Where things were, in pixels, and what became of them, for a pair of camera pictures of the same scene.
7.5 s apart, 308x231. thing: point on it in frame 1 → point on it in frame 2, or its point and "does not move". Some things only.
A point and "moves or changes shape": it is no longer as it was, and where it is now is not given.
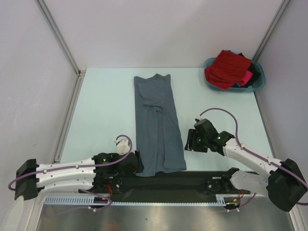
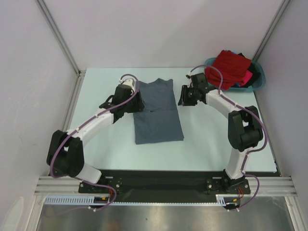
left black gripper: (139, 168) → (138, 106)
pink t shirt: (246, 78) does not move
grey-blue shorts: (159, 145) moves or changes shape
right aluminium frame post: (271, 30) does not move
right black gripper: (191, 143) → (184, 101)
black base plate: (184, 186) does not move
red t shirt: (228, 69) does not move
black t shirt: (255, 71) does not move
